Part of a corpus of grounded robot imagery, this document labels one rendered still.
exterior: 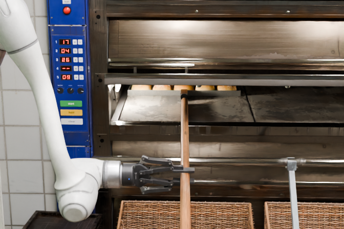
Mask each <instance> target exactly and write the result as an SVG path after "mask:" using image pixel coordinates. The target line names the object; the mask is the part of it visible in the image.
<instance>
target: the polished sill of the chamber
mask: <svg viewBox="0 0 344 229"><path fill-rule="evenodd" d="M110 134H181V122H172V121H111V123H110ZM188 134H200V135H303V136H344V123H281V122H188Z"/></svg>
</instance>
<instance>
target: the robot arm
mask: <svg viewBox="0 0 344 229"><path fill-rule="evenodd" d="M6 52H7V53H8V55H9V56H10V57H11V59H12V60H13V61H14V63H15V64H16V65H17V67H18V68H19V69H20V71H21V72H22V73H23V75H24V76H25V78H26V79H27V81H28V83H29V85H30V87H31V89H32V92H33V95H34V98H35V102H36V105H37V109H38V113H39V117H40V121H41V125H42V129H43V132H44V136H45V140H46V143H47V148H48V152H49V155H50V159H51V162H52V165H53V168H54V171H55V174H56V182H55V184H54V188H55V191H56V196H57V202H58V208H59V211H60V213H61V215H62V217H63V218H64V219H65V220H67V221H69V222H80V221H82V220H85V219H87V218H88V217H89V216H90V215H91V213H92V211H93V209H94V207H95V205H96V201H97V197H98V190H99V189H100V188H106V189H107V188H120V187H121V185H122V186H137V187H139V188H140V189H141V191H142V195H145V194H147V193H153V192H167V191H171V189H172V187H173V186H180V178H173V179H172V180H169V179H162V178H156V177H152V176H150V174H152V173H156V172H163V171H171V170H172V171H173V173H194V172H195V168H184V167H183V165H173V163H172V161H171V159H164V158H154V157H148V156H146V155H142V159H141V161H140V162H138V163H135V164H134V163H123V164H121V161H101V160H98V159H95V158H73V159H70V157H69V154H68V151H67V148H66V144H65V139H64V136H63V131H62V126H61V122H60V117H59V113H58V108H57V103H56V99H55V95H54V91H53V87H52V84H51V81H50V78H49V75H48V72H47V69H46V66H45V62H44V59H43V56H42V53H41V49H40V45H39V41H38V38H37V36H36V33H35V30H34V27H33V24H32V21H31V18H30V14H29V10H28V7H27V5H26V3H25V1H24V0H0V66H1V64H2V61H3V59H4V56H5V54H6ZM143 163H145V164H146V163H151V164H161V165H164V166H156V167H147V166H146V165H144V164H143ZM147 183H148V184H159V185H165V186H152V187H144V185H145V184H147Z"/></svg>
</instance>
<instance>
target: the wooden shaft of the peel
mask: <svg viewBox="0 0 344 229"><path fill-rule="evenodd" d="M181 165H183V167H184V168H189V134H188V99H187V98H183V99H182V100H181ZM180 229H191V219H190V177H189V173H181V174H180Z"/></svg>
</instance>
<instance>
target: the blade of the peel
mask: <svg viewBox="0 0 344 229"><path fill-rule="evenodd" d="M132 86H133V85H130V86H129V88H128V90H127V95H128V96H180V93H181V90H174V86H173V90H153V87H154V85H153V86H152V90H132ZM193 88H194V90H187V93H188V96H241V90H240V88H239V86H236V90H196V88H195V86H194V87H193ZM215 89H217V88H216V85H215Z"/></svg>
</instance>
